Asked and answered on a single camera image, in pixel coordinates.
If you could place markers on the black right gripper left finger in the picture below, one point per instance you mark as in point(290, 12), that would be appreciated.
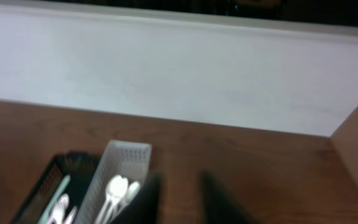
point(143, 207)

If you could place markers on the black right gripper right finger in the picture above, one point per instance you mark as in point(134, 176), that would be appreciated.
point(218, 206)

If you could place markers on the clear perforated plastic basket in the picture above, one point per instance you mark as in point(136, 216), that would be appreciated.
point(119, 158)

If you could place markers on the dark green plastic basket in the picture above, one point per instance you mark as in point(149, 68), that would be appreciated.
point(69, 173)

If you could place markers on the mint green plastic fork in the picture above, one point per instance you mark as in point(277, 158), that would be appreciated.
point(53, 202)

